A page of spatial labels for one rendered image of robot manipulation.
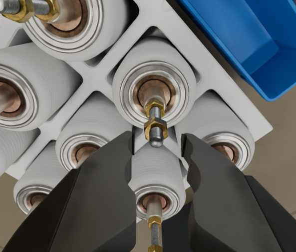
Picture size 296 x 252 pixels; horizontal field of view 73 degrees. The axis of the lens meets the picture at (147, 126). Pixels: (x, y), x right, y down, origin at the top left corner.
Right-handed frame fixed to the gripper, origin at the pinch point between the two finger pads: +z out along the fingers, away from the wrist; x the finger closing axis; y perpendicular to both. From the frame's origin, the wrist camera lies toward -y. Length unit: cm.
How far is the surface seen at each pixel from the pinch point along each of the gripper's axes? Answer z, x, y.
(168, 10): 17.1, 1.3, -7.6
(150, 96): 6.8, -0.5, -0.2
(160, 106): 5.5, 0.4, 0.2
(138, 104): 9.6, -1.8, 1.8
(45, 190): 9.5, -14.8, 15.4
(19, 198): 9.4, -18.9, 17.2
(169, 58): 10.0, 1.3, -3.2
